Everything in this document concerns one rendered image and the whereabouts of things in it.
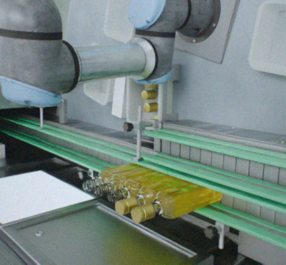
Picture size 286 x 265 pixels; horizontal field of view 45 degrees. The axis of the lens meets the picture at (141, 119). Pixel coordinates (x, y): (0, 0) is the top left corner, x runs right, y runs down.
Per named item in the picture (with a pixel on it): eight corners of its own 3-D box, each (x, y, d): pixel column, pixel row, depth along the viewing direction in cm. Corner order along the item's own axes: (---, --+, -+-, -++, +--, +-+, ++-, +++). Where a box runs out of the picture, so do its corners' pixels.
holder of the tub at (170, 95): (144, 135, 134) (128, 138, 128) (146, 63, 129) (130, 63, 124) (177, 143, 121) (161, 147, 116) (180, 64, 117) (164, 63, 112)
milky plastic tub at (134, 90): (143, 122, 133) (125, 124, 127) (144, 63, 129) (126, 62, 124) (177, 129, 120) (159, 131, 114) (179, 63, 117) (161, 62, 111)
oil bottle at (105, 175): (148, 175, 114) (93, 189, 100) (148, 158, 113) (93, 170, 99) (160, 179, 110) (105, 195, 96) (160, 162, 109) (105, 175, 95)
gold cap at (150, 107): (152, 101, 126) (143, 102, 123) (159, 102, 123) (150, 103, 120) (151, 111, 126) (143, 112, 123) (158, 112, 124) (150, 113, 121)
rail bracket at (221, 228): (232, 234, 92) (200, 252, 83) (234, 210, 91) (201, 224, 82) (245, 240, 89) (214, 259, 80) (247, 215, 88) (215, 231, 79)
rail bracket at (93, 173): (108, 181, 132) (77, 188, 123) (108, 163, 131) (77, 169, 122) (114, 184, 129) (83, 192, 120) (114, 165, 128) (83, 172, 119)
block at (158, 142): (167, 147, 116) (151, 150, 111) (168, 119, 114) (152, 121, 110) (175, 149, 113) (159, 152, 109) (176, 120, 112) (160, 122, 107)
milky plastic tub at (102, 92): (99, 92, 156) (82, 92, 150) (107, 42, 148) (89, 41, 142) (122, 106, 144) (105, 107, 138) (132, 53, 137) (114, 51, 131)
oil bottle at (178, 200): (205, 194, 97) (148, 215, 83) (205, 175, 96) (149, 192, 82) (221, 200, 93) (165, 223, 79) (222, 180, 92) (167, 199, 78)
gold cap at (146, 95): (150, 89, 126) (141, 89, 123) (156, 90, 123) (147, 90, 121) (149, 99, 127) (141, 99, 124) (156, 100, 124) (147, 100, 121)
